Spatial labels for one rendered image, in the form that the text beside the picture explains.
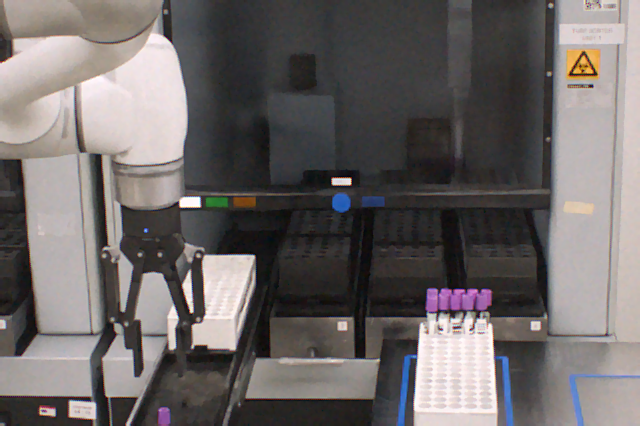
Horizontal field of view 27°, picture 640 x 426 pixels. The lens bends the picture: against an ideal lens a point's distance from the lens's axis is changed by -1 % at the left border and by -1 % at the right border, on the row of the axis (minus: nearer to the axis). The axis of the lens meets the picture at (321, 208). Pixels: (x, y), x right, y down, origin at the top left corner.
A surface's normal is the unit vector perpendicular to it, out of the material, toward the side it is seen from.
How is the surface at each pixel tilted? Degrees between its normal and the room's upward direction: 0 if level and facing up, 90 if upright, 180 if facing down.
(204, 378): 0
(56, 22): 146
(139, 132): 94
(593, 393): 0
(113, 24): 152
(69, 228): 90
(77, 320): 90
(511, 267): 90
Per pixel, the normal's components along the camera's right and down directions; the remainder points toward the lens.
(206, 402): -0.02, -0.96
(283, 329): -0.06, 0.29
